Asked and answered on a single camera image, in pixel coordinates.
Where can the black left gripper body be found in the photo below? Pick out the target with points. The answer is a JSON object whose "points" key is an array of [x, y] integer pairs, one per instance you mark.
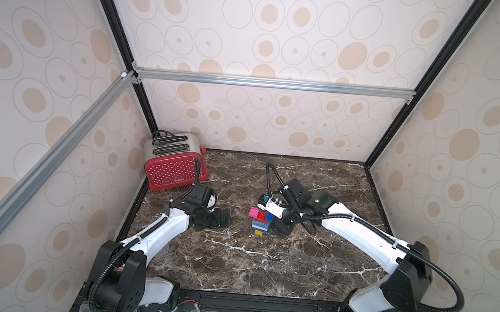
{"points": [[212, 218]]}

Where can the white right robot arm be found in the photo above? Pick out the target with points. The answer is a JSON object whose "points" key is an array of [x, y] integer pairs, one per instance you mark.
{"points": [[408, 275]]}

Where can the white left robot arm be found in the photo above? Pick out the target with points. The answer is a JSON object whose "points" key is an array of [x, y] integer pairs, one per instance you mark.
{"points": [[118, 279]]}

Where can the red polka dot toaster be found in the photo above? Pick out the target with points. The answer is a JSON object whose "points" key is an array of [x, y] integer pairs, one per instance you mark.
{"points": [[174, 160]]}

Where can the red long lego brick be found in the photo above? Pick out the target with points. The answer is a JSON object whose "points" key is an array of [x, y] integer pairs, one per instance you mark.
{"points": [[262, 216]]}

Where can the horizontal aluminium frame bar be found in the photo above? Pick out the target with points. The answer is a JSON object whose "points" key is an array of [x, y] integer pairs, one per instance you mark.
{"points": [[269, 83]]}

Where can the left aluminium frame bar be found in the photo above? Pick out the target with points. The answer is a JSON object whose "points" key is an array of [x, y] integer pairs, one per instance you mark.
{"points": [[27, 187]]}

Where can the white long lego brick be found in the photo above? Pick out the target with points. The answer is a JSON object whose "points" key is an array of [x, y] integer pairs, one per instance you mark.
{"points": [[257, 228]]}

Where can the light blue long lego brick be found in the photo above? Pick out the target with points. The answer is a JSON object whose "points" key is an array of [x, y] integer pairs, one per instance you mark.
{"points": [[260, 225]]}

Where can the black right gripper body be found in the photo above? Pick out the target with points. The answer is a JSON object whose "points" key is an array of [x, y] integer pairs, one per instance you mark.
{"points": [[284, 220]]}

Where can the pink square lego brick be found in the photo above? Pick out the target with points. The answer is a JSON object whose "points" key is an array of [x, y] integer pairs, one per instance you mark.
{"points": [[255, 213]]}

